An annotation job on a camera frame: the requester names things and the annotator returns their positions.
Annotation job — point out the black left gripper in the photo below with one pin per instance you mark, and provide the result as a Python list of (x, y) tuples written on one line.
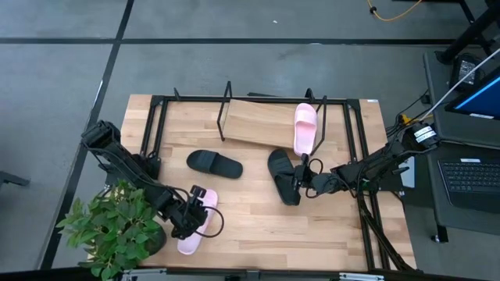
[(191, 218)]

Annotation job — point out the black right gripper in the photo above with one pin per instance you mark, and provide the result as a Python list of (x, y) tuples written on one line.
[(304, 179)]

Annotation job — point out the pink slide sandal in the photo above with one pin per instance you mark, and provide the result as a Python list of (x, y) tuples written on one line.
[(189, 246), (304, 129)]

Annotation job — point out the black slide sandal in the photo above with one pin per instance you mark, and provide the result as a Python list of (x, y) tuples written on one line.
[(279, 164), (218, 166)]

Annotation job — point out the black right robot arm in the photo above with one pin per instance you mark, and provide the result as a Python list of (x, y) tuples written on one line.
[(375, 164)]

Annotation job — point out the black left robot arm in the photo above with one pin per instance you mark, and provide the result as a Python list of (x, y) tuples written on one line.
[(125, 164)]

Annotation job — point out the green potted plant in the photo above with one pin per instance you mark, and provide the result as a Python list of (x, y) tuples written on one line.
[(117, 234)]

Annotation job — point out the white sheet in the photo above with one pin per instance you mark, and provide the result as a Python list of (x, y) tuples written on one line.
[(409, 177)]

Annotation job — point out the yellow connector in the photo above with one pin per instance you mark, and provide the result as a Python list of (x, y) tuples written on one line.
[(404, 118)]

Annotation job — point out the laptop computer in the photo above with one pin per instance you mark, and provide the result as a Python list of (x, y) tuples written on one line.
[(441, 210)]

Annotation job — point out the black laptop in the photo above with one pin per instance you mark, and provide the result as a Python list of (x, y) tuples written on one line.
[(468, 179)]

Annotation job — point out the black furniture foot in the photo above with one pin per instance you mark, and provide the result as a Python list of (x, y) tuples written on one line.
[(11, 178)]

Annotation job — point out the black power adapter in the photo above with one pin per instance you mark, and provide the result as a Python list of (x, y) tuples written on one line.
[(465, 72)]

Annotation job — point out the computer monitor with blue screen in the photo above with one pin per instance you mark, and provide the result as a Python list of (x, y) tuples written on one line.
[(484, 99)]

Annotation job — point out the black stand leg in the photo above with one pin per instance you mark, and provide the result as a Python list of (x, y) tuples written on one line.
[(468, 35)]

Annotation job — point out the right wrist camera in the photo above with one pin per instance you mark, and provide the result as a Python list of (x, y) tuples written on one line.
[(304, 158)]

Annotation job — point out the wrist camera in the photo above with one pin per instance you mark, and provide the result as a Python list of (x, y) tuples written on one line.
[(304, 158), (198, 191)]

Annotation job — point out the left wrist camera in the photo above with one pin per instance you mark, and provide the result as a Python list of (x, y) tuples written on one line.
[(198, 191)]

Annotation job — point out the wooden shelf with black frame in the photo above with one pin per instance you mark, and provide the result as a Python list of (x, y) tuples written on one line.
[(258, 123)]

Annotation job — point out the black aluminium rail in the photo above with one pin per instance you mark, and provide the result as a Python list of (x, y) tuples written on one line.
[(273, 274)]

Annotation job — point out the black metal table frame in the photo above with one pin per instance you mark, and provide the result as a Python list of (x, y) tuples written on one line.
[(187, 98)]

